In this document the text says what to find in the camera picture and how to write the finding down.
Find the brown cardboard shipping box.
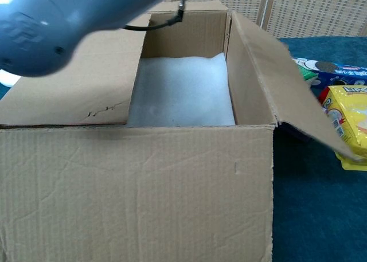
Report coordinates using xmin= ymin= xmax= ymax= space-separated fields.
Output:
xmin=0 ymin=0 xmax=358 ymax=262

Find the white foam sheet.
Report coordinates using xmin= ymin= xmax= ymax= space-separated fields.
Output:
xmin=126 ymin=52 xmax=236 ymax=128

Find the woven wooden folding screen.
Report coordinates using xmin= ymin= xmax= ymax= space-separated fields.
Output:
xmin=149 ymin=0 xmax=367 ymax=39

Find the green snack package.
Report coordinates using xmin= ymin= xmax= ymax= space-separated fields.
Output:
xmin=296 ymin=64 xmax=319 ymax=87

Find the blue sandwich cookie box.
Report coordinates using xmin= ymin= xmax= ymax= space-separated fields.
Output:
xmin=294 ymin=57 xmax=367 ymax=88

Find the red snack package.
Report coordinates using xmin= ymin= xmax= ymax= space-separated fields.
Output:
xmin=318 ymin=87 xmax=330 ymax=105

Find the yellow snack bag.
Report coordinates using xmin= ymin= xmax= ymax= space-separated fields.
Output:
xmin=322 ymin=85 xmax=367 ymax=171

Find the blue tablecloth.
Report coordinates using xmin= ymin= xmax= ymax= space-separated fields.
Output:
xmin=0 ymin=36 xmax=367 ymax=262

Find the white rounded object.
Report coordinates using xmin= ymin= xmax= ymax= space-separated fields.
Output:
xmin=0 ymin=68 xmax=23 ymax=87

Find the black cable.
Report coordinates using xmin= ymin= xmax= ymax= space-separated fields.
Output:
xmin=123 ymin=0 xmax=189 ymax=32

